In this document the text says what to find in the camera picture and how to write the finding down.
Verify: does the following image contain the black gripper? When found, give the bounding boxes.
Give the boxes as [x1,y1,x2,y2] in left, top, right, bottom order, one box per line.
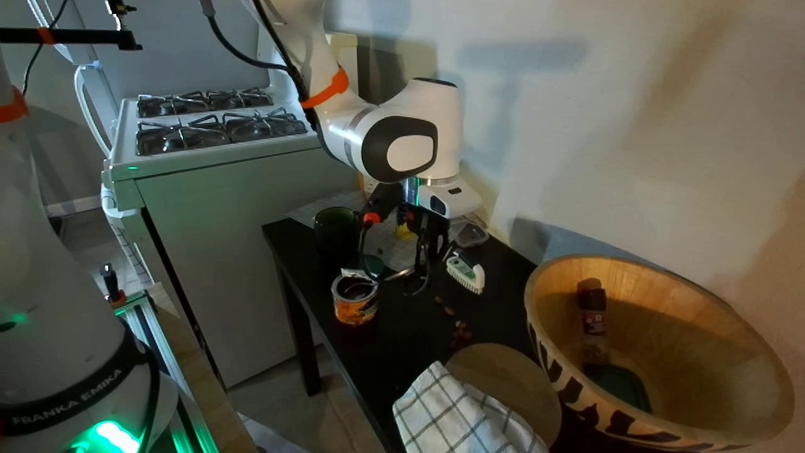
[401,176,473,272]

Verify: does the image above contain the silver spoon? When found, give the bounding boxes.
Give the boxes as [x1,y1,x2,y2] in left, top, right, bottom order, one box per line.
[381,263,423,285]

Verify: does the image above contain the black mug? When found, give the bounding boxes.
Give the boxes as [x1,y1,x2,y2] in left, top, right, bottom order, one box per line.
[313,204,367,267]

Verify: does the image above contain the patterned mug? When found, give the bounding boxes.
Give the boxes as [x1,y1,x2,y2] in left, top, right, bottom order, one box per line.
[329,267,383,327]

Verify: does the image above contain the clear drinking glass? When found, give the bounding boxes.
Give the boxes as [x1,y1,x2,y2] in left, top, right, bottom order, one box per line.
[455,213,494,252]

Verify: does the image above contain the grey woven placemat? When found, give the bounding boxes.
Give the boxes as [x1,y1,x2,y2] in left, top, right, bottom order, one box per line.
[288,189,489,281]

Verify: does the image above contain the white plate with object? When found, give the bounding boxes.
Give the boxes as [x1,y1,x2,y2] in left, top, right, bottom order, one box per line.
[442,248,489,297]

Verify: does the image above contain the black side table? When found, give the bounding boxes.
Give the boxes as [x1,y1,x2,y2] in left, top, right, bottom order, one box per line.
[261,197,588,453]

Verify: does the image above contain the round wooden plate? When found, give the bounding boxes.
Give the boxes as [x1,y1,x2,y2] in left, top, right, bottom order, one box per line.
[442,340,564,448]

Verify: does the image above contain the small brown spice bottle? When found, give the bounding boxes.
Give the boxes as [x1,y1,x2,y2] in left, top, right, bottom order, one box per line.
[576,277,608,343]

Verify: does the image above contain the white checkered cloth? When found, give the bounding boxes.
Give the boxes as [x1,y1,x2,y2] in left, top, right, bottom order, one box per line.
[389,360,552,453]

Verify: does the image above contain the white gas stove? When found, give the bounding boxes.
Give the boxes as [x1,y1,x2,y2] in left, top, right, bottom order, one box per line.
[98,27,363,389]

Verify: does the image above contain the green item inside bowl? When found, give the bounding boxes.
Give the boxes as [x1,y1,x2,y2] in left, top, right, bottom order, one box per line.
[581,360,654,414]

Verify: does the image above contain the wooden robot stand board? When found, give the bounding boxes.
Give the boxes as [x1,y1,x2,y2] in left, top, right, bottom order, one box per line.
[148,285,259,453]

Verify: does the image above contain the large wooden patterned bowl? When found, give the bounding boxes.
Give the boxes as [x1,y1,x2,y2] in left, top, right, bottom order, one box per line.
[524,252,798,453]

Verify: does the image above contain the red black small knob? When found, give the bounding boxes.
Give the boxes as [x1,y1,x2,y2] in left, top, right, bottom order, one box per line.
[98,261,128,307]

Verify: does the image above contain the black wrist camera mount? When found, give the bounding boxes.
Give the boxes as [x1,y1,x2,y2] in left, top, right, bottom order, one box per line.
[361,180,408,233]

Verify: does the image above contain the white hose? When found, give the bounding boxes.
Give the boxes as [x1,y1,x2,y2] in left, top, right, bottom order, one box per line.
[71,61,122,158]

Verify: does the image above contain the black camera boom bar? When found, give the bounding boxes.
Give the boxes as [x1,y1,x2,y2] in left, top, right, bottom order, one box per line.
[0,25,144,53]

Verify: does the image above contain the thin black hanging cable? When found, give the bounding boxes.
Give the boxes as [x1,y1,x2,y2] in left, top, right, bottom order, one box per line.
[16,0,74,98]

